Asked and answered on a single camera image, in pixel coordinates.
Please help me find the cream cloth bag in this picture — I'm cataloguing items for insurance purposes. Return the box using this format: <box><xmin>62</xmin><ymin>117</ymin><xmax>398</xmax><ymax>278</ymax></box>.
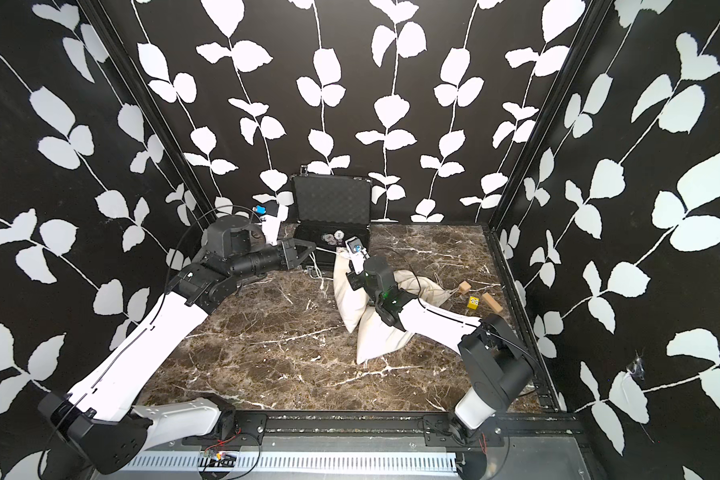
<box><xmin>333</xmin><ymin>247</ymin><xmax>369</xmax><ymax>333</ymax></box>
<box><xmin>356</xmin><ymin>269</ymin><xmax>454</xmax><ymax>366</ymax></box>

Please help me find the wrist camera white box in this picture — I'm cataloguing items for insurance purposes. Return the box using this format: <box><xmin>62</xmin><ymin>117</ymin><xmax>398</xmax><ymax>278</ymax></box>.
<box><xmin>345</xmin><ymin>237</ymin><xmax>368</xmax><ymax>274</ymax></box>
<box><xmin>254</xmin><ymin>205</ymin><xmax>289</xmax><ymax>246</ymax></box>

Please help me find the white perforated cable tray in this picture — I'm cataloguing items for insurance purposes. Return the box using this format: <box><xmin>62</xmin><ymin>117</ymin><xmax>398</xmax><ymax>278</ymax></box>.
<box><xmin>120</xmin><ymin>451</ymin><xmax>457</xmax><ymax>476</ymax></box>

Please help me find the open black poker chip case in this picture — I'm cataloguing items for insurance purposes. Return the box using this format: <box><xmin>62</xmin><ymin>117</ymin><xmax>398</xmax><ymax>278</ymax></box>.
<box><xmin>291</xmin><ymin>173</ymin><xmax>372</xmax><ymax>268</ymax></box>

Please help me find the black front mounting rail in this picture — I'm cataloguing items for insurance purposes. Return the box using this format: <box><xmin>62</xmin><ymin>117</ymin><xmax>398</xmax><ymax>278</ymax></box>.
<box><xmin>221</xmin><ymin>410</ymin><xmax>584</xmax><ymax>450</ymax></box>

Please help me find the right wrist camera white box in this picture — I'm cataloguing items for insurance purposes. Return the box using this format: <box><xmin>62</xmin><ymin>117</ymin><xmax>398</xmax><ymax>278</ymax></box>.
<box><xmin>345</xmin><ymin>237</ymin><xmax>368</xmax><ymax>274</ymax></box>

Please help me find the long wooden block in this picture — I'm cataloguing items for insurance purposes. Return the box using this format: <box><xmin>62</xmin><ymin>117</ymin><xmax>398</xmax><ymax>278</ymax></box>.
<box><xmin>481</xmin><ymin>292</ymin><xmax>504</xmax><ymax>314</ymax></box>

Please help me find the small wooden cube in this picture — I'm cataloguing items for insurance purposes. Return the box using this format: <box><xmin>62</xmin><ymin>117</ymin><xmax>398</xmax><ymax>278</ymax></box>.
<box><xmin>458</xmin><ymin>281</ymin><xmax>471</xmax><ymax>295</ymax></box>

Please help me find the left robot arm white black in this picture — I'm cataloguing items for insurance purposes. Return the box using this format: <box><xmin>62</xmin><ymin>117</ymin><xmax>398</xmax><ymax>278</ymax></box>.
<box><xmin>38</xmin><ymin>215</ymin><xmax>316</xmax><ymax>475</ymax></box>

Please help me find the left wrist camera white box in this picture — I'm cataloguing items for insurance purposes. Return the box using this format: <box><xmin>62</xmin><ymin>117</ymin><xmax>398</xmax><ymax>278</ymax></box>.
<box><xmin>254</xmin><ymin>205</ymin><xmax>289</xmax><ymax>246</ymax></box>

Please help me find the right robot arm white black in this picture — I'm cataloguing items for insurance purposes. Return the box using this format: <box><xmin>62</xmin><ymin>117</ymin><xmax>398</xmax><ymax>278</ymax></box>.
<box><xmin>333</xmin><ymin>250</ymin><xmax>537</xmax><ymax>430</ymax></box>

